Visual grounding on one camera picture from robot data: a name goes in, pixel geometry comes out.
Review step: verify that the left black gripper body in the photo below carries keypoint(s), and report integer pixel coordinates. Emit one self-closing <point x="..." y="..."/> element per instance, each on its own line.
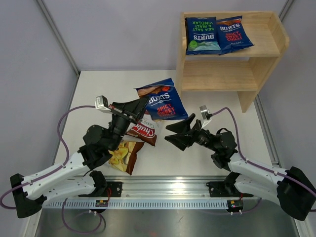
<point x="120" y="122"/>

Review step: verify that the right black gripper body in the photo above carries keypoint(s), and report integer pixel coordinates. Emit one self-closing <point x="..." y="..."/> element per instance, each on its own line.
<point x="204" y="138"/>

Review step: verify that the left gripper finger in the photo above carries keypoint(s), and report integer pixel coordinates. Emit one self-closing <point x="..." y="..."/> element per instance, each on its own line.
<point x="135" y="108"/>
<point x="136" y="118"/>

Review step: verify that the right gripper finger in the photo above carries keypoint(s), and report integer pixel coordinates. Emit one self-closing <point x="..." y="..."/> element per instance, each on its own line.
<point x="181" y="126"/>
<point x="181" y="141"/>

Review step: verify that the blue Burts chilli bag front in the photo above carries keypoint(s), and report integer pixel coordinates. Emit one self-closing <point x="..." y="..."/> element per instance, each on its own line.
<point x="164" y="102"/>

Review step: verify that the blue burts chilli bag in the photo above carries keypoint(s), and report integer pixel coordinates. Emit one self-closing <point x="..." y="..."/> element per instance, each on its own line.
<point x="164" y="102"/>
<point x="231" y="35"/>

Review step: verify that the Chuba cassava chips bag front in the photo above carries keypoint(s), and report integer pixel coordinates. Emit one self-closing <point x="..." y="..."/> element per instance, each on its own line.
<point x="125" y="157"/>

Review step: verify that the chuba cassava chips bag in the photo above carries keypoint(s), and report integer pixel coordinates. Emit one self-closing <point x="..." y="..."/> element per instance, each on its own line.
<point x="146" y="130"/>
<point x="125" y="157"/>

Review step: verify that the blue Burts sea salt bag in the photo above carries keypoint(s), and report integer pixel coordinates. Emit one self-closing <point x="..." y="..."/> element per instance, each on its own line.
<point x="202" y="36"/>

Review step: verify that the blue Burts chilli bag back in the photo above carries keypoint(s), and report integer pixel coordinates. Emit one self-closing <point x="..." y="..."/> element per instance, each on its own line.
<point x="231" y="35"/>

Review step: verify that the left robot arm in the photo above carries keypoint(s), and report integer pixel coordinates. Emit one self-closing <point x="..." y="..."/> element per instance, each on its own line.
<point x="77" y="175"/>

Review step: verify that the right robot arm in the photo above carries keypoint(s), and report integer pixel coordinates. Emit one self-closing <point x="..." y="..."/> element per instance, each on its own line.
<point x="289" y="188"/>

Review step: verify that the Chuba cassava chips bag upright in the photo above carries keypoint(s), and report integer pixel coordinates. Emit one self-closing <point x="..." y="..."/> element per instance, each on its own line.
<point x="146" y="130"/>

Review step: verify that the wooden two-tier shelf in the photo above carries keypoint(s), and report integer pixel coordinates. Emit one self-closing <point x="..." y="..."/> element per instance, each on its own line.
<point x="244" y="71"/>

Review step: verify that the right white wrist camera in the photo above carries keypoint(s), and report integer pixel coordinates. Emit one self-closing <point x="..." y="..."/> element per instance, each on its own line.
<point x="206" y="116"/>

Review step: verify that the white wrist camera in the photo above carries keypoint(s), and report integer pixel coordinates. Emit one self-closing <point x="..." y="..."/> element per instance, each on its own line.
<point x="101" y="104"/>
<point x="206" y="116"/>

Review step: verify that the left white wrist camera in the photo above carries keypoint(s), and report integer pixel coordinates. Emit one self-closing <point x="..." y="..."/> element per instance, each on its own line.
<point x="101" y="104"/>

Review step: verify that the aluminium mounting rail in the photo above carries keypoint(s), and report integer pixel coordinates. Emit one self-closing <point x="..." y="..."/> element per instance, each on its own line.
<point x="164" y="187"/>

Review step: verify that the white slotted cable duct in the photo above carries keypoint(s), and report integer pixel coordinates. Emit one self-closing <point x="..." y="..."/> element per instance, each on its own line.
<point x="160" y="204"/>

